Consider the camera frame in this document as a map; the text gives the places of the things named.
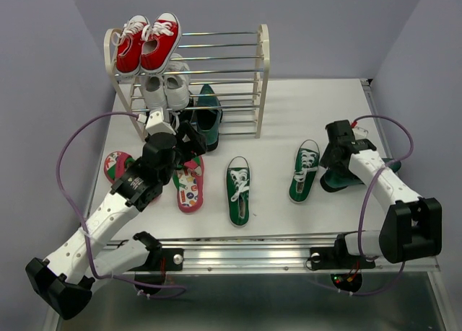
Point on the aluminium mounting rail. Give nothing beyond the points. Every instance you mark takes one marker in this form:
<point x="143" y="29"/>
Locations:
<point x="249" y="255"/>

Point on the right white sneaker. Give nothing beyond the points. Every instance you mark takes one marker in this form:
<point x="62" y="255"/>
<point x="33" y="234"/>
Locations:
<point x="176" y="83"/>

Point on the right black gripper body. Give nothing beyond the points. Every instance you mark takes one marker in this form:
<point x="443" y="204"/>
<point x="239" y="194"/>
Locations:
<point x="328" y="159"/>

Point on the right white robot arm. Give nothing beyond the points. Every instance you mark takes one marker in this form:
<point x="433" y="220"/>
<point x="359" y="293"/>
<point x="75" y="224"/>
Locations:
<point x="412" y="224"/>

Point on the pink patterned sandal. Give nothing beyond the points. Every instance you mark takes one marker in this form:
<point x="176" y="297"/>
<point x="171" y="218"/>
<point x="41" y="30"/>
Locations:
<point x="115" y="165"/>
<point x="189" y="183"/>

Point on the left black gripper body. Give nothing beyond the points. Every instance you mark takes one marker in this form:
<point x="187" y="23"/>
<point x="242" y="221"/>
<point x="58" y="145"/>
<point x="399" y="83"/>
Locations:
<point x="167" y="177"/>

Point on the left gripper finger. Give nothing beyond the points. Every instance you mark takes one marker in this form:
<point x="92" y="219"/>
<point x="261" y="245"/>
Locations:
<point x="194" y="145"/>
<point x="184" y="131"/>

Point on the right red canvas sneaker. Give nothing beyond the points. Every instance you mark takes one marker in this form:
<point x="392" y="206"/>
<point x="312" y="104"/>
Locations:
<point x="159" y="41"/>

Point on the white sneaker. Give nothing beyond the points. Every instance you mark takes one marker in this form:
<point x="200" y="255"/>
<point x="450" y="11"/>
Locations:
<point x="176" y="83"/>
<point x="154" y="93"/>

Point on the dark green loafer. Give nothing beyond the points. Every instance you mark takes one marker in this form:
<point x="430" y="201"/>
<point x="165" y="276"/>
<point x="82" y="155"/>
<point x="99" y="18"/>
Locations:
<point x="209" y="117"/>
<point x="364" y="164"/>

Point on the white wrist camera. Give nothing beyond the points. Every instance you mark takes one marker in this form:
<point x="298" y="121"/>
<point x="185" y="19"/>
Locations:
<point x="359" y="132"/>
<point x="158" y="121"/>

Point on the left red canvas sneaker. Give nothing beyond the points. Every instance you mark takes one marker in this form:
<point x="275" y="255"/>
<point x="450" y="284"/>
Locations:
<point x="128" y="45"/>

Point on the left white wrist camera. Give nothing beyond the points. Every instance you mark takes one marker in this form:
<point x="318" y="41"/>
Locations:
<point x="158" y="121"/>

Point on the cream metal shoe rack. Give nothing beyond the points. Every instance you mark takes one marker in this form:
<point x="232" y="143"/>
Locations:
<point x="237" y="72"/>

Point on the red canvas sneaker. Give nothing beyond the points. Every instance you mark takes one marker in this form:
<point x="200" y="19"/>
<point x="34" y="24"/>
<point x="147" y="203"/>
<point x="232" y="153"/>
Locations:
<point x="159" y="41"/>
<point x="128" y="45"/>

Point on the right black canvas sneaker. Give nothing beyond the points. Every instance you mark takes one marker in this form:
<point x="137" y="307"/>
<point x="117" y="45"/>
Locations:
<point x="177" y="117"/>

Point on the green canvas sneaker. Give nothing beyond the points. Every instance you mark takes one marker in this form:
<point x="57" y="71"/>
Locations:
<point x="306" y="166"/>
<point x="237" y="180"/>

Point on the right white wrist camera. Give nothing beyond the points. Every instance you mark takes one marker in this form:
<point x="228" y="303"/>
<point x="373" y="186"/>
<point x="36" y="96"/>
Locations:
<point x="359" y="132"/>

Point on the left white sneaker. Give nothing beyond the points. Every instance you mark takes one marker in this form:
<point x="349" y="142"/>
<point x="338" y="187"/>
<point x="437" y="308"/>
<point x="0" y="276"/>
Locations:
<point x="154" y="93"/>

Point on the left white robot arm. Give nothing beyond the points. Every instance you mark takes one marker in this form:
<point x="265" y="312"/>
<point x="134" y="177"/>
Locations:
<point x="67" y="278"/>

